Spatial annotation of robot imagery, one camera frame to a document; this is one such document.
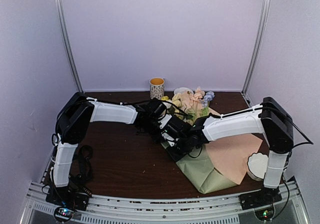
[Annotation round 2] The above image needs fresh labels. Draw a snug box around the patterned cup yellow inside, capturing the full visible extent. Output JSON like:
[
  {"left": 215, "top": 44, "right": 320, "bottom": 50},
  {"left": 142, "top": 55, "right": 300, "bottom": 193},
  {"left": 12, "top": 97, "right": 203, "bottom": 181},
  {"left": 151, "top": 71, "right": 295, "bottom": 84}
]
[{"left": 149, "top": 78, "right": 165, "bottom": 100}]

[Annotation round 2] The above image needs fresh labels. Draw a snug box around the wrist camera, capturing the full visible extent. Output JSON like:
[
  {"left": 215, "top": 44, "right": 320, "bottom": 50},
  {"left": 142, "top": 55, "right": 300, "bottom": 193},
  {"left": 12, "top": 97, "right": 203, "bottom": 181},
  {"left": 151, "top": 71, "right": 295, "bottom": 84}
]
[
  {"left": 161, "top": 116, "right": 192, "bottom": 147},
  {"left": 157, "top": 114, "right": 172, "bottom": 132}
]

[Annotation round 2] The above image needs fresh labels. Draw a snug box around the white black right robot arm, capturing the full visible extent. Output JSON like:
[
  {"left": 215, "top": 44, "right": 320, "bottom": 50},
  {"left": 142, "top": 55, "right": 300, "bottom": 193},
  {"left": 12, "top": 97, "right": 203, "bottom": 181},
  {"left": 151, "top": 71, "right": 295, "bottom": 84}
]
[{"left": 161, "top": 97, "right": 301, "bottom": 205}]

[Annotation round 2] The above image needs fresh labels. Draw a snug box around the black printed ribbon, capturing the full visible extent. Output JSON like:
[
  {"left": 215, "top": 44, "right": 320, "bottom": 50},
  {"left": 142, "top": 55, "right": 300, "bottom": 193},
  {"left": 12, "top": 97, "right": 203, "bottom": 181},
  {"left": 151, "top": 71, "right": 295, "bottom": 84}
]
[{"left": 70, "top": 145, "right": 94, "bottom": 197}]

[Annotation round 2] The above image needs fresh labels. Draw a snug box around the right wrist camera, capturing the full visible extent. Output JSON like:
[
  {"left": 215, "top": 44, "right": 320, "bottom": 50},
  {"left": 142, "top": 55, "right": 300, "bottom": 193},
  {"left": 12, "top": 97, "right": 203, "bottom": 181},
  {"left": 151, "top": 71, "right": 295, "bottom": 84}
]
[{"left": 161, "top": 116, "right": 192, "bottom": 147}]

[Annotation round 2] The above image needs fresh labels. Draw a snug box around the cream fake flower bunch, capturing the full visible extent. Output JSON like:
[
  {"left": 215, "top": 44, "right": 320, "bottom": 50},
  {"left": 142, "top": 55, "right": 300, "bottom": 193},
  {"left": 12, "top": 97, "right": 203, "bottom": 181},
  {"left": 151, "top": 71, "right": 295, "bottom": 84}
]
[{"left": 172, "top": 91, "right": 199, "bottom": 125}]

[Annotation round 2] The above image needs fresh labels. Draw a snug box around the aluminium front rail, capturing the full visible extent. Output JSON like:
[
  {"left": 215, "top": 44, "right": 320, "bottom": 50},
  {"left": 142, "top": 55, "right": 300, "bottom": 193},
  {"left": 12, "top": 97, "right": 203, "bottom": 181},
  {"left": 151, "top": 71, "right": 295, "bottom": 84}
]
[{"left": 18, "top": 181, "right": 310, "bottom": 223}]

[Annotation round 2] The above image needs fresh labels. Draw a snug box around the green wrapping paper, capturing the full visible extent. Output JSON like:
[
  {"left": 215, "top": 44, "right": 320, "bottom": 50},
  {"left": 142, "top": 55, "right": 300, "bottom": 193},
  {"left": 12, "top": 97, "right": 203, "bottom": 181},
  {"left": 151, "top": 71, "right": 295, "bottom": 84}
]
[{"left": 176, "top": 147, "right": 237, "bottom": 194}]

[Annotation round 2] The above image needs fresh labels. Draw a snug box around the peach wrapping paper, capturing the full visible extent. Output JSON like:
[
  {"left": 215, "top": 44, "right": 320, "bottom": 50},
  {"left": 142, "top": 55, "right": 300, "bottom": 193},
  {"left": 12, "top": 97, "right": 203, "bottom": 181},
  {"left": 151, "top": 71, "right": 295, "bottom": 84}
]
[{"left": 178, "top": 92, "right": 265, "bottom": 186}]

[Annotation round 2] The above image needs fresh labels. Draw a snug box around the white scalloped bowl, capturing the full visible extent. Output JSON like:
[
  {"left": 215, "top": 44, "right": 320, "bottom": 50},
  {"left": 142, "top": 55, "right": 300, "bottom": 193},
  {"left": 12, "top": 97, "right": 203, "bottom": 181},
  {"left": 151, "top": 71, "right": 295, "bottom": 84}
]
[{"left": 247, "top": 152, "right": 268, "bottom": 181}]

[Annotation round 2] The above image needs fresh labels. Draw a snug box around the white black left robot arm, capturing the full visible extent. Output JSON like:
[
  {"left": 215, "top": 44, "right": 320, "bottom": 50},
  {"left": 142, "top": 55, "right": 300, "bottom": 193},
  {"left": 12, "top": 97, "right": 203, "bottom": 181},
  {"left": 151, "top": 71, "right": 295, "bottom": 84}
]
[{"left": 51, "top": 92, "right": 172, "bottom": 206}]

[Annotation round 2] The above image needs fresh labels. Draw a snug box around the aluminium frame post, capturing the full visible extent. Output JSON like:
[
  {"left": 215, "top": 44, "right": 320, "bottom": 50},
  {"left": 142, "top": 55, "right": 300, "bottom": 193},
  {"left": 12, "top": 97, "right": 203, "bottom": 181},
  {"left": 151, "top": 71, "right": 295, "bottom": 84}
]
[
  {"left": 241, "top": 0, "right": 272, "bottom": 96},
  {"left": 54, "top": 0, "right": 84, "bottom": 93}
]

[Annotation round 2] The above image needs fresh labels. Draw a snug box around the pink fake flower stem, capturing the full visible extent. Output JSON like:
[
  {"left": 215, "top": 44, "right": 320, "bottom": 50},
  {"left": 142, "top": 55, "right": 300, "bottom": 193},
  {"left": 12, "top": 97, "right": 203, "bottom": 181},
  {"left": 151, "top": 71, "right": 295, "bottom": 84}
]
[{"left": 188, "top": 86, "right": 205, "bottom": 109}]

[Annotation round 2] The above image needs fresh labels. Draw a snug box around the blue fake flower stem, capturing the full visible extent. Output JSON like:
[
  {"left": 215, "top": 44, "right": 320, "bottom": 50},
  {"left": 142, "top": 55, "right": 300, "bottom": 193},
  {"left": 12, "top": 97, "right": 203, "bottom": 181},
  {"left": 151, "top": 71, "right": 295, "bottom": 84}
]
[{"left": 201, "top": 91, "right": 215, "bottom": 116}]

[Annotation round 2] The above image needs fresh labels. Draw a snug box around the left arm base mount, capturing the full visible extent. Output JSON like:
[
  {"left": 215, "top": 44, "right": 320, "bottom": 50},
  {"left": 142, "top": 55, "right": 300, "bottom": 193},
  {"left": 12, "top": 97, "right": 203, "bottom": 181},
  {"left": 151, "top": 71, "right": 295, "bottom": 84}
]
[{"left": 45, "top": 182, "right": 92, "bottom": 223}]

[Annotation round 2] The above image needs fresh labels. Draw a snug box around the left aluminium frame post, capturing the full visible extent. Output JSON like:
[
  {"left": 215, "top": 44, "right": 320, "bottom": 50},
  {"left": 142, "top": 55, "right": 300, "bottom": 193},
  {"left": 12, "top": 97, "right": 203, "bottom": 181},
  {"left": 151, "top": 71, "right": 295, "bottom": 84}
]
[{"left": 54, "top": 0, "right": 84, "bottom": 93}]

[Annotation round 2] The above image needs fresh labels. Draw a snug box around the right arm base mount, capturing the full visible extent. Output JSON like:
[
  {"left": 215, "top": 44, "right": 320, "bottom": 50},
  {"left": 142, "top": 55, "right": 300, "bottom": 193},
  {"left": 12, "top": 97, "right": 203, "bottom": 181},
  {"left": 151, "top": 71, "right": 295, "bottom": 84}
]
[{"left": 239, "top": 187, "right": 282, "bottom": 222}]

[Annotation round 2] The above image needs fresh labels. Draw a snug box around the right aluminium frame post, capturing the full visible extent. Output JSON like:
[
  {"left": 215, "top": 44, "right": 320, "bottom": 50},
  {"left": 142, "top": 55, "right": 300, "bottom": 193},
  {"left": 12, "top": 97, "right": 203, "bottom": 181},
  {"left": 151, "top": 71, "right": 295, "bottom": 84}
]
[{"left": 241, "top": 0, "right": 272, "bottom": 96}]

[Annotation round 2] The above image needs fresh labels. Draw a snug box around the white round bowl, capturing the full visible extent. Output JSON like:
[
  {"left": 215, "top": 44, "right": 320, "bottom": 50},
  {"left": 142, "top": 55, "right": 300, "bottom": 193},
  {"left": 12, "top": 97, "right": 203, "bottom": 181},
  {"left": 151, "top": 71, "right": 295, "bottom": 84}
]
[{"left": 173, "top": 87, "right": 194, "bottom": 95}]

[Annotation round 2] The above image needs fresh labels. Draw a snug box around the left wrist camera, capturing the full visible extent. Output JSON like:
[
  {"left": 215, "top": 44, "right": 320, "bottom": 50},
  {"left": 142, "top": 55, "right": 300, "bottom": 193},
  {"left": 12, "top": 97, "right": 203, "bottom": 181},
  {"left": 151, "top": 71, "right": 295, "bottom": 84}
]
[{"left": 157, "top": 114, "right": 172, "bottom": 132}]

